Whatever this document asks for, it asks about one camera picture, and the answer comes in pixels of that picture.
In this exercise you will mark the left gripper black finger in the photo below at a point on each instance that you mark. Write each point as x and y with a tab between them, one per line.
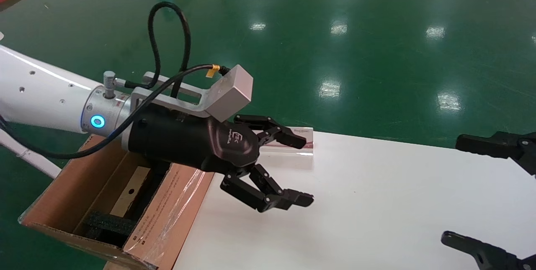
289	199

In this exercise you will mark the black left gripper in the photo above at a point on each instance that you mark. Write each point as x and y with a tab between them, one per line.
180	140

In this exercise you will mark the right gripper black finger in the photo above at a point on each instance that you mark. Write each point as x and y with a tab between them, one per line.
490	257
481	146

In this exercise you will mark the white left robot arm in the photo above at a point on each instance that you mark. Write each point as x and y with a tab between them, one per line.
37	94

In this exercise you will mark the large cardboard box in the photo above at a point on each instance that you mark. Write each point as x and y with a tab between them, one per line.
167	211

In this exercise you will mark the acrylic sign with Chinese text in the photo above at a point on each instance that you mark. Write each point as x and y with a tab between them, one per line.
310	136

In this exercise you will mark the black foam insert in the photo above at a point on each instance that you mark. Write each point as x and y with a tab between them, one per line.
109	228

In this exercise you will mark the white pipe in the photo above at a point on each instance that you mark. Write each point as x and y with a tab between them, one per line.
33	159

